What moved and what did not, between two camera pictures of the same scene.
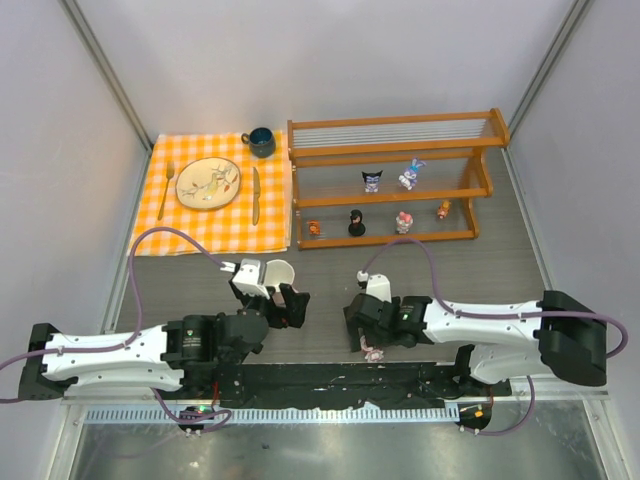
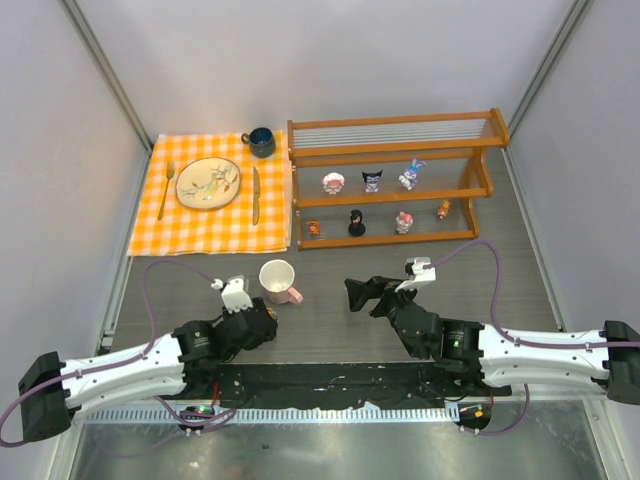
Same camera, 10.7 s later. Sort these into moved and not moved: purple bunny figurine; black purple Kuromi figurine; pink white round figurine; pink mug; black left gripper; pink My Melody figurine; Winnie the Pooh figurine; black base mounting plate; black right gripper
Moved: pink white round figurine; black right gripper; black left gripper
Not moved: black base mounting plate; Winnie the Pooh figurine; purple bunny figurine; pink My Melody figurine; black purple Kuromi figurine; pink mug
